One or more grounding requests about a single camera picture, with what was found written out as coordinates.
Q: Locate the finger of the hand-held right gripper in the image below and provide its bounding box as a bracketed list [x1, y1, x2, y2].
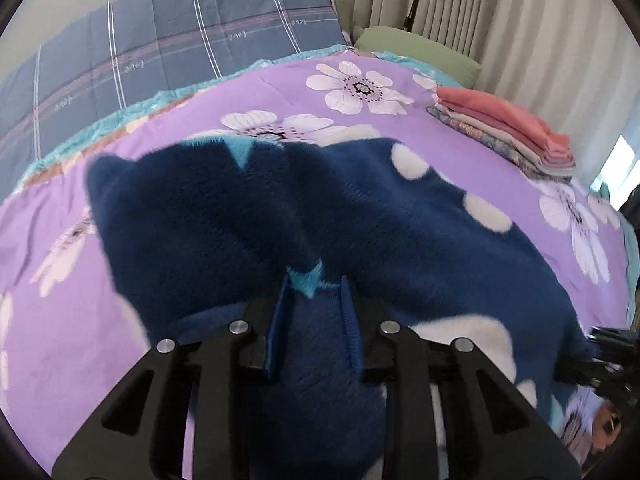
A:
[554, 326, 640, 390]

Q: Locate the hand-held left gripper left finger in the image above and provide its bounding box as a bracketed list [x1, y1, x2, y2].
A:
[51, 275, 301, 480]

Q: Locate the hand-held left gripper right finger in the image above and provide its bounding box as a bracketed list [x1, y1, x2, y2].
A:
[339, 275, 583, 480]

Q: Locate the navy fleece pajama garment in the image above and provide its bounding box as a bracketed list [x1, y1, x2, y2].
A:
[86, 135, 601, 480]

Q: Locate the stack of folded clothes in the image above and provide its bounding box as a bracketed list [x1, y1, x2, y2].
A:
[426, 104, 574, 180]

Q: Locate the purple floral bed sheet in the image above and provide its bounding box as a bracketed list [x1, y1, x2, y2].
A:
[0, 52, 632, 476]

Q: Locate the bright window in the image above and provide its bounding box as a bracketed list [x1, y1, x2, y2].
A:
[590, 134, 640, 207]

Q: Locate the beige folded garment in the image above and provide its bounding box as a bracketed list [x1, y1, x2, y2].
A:
[435, 104, 576, 171]

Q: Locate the pink folded garment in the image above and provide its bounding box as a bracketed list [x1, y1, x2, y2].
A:
[436, 86, 572, 159]

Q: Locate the green pillow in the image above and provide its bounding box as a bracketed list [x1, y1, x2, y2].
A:
[352, 25, 482, 90]

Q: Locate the blue plaid quilt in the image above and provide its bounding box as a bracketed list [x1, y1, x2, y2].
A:
[0, 0, 352, 196]

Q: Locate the beige curtain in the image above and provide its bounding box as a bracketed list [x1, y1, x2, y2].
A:
[332, 0, 640, 183]

